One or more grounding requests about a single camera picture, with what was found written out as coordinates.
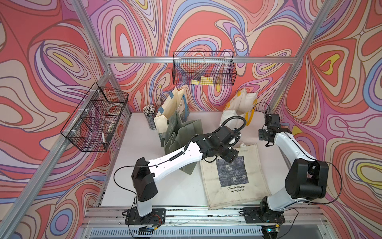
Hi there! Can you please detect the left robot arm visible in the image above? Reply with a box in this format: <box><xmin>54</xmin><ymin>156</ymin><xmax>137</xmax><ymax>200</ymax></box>
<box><xmin>131</xmin><ymin>133</ymin><xmax>241</xmax><ymax>217</ymax></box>

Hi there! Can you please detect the cream canvas bag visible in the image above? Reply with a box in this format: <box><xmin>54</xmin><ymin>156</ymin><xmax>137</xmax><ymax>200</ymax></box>
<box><xmin>201</xmin><ymin>144</ymin><xmax>271</xmax><ymax>210</ymax></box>

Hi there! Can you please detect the black wire basket, left wall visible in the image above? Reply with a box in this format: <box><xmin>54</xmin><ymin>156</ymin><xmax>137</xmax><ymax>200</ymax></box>
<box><xmin>60</xmin><ymin>83</ymin><xmax>129</xmax><ymax>152</ymax></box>

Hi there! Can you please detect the yellow sticky note pad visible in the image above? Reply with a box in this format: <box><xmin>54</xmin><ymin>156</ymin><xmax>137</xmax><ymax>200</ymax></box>
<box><xmin>200</xmin><ymin>76</ymin><xmax>214</xmax><ymax>86</ymax></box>

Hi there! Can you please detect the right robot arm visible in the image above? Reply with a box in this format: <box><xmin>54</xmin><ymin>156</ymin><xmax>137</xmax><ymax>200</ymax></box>
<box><xmin>259</xmin><ymin>127</ymin><xmax>329</xmax><ymax>222</ymax></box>

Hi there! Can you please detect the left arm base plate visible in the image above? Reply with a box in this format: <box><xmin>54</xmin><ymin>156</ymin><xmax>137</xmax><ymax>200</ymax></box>
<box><xmin>122</xmin><ymin>207</ymin><xmax>166</xmax><ymax>226</ymax></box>

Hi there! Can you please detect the white marker in basket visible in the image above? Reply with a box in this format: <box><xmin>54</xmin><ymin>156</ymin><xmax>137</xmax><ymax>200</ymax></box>
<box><xmin>101</xmin><ymin>133</ymin><xmax>107</xmax><ymax>148</ymax></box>

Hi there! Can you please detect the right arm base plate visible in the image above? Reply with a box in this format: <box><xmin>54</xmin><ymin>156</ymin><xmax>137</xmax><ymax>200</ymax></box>
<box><xmin>239</xmin><ymin>207</ymin><xmax>286</xmax><ymax>225</ymax></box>

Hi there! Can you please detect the cream bag with blue handles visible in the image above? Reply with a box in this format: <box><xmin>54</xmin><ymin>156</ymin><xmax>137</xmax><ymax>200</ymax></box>
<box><xmin>154</xmin><ymin>88</ymin><xmax>189</xmax><ymax>133</ymax></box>

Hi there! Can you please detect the green canvas bag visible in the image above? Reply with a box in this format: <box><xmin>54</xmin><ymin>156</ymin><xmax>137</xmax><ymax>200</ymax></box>
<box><xmin>159</xmin><ymin>111</ymin><xmax>204</xmax><ymax>176</ymax></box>

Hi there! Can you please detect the black wire basket, back wall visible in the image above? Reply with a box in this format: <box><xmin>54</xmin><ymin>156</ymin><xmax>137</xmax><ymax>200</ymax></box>
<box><xmin>172</xmin><ymin>50</ymin><xmax>237</xmax><ymax>86</ymax></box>

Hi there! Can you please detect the black wire basket, wall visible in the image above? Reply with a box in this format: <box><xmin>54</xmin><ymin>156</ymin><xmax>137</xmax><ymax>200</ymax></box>
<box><xmin>60</xmin><ymin>83</ymin><xmax>129</xmax><ymax>152</ymax></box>
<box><xmin>172</xmin><ymin>50</ymin><xmax>237</xmax><ymax>86</ymax></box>

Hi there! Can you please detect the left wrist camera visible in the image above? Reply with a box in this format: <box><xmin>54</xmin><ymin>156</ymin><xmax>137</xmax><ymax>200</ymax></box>
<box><xmin>214</xmin><ymin>125</ymin><xmax>241</xmax><ymax>147</ymax></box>

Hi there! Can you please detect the tape roll in basket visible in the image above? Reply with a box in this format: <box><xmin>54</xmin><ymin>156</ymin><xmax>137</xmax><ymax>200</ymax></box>
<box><xmin>105</xmin><ymin>103</ymin><xmax>123</xmax><ymax>116</ymax></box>

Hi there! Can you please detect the cream bag with yellow handles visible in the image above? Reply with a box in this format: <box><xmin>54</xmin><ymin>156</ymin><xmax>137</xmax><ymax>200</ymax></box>
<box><xmin>220</xmin><ymin>88</ymin><xmax>258</xmax><ymax>126</ymax></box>

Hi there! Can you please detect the clear cup of pencils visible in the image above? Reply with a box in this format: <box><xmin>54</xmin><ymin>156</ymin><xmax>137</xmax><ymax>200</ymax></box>
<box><xmin>143</xmin><ymin>105</ymin><xmax>156</xmax><ymax>130</ymax></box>

